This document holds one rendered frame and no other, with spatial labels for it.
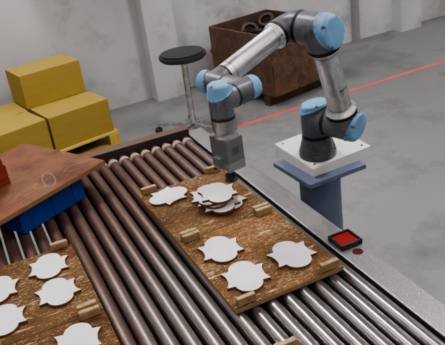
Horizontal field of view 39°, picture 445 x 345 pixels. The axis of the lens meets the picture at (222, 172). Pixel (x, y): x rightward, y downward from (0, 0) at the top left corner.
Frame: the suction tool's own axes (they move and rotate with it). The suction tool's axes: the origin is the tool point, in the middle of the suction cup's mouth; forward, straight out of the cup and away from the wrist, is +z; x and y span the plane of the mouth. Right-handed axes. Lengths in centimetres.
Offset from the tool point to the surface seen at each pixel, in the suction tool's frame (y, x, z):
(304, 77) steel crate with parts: -263, 280, 94
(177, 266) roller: -0.1, -24.5, 20.2
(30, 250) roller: -47, -54, 20
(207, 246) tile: 1.9, -13.8, 17.4
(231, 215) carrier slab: -8.8, 3.9, 18.4
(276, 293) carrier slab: 34.3, -14.2, 18.5
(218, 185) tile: -21.9, 9.5, 13.4
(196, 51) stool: -269, 172, 41
